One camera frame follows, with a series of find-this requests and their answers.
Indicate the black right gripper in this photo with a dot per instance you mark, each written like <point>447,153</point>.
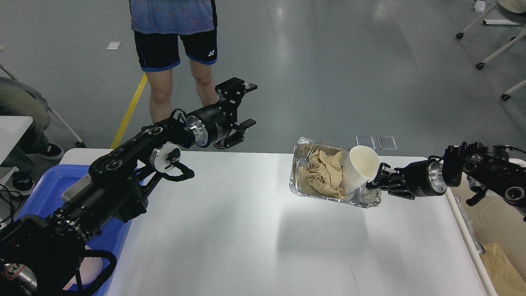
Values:
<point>417,179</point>

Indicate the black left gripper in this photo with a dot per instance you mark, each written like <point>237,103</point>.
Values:
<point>219,122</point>

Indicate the white paper cup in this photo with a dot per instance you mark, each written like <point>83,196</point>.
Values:
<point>359,167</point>

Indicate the brown paper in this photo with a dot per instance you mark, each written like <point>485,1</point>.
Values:
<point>504,277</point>
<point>324,174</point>

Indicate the aluminium foil tray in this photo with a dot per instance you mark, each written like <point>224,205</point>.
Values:
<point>304,147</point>

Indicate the square stainless steel tray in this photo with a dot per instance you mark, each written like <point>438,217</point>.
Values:
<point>75,189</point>

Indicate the pink plastic mug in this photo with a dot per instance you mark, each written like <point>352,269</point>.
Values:
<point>89,270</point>

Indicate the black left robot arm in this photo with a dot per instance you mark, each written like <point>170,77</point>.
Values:
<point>151,155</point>

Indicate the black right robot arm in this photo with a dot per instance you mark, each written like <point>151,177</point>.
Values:
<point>488,166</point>

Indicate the clear plastic sheet in bin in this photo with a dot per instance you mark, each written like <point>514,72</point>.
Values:
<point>478,245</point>

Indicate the beige plastic bin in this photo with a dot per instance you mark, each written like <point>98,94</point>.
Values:
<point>494,222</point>

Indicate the standing person in shorts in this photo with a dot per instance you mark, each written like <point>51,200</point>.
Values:
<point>158,27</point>

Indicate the white rolling chair base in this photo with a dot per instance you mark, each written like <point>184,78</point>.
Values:
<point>493,41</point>

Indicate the brown paper in bin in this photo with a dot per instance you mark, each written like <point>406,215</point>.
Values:
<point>504,277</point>

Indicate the blue plastic bin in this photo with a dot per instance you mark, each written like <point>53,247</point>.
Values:
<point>45,193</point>

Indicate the seated person in green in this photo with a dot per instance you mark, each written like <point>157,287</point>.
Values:
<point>18,99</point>

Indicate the white side table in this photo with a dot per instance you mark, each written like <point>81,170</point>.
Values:
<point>12,128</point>

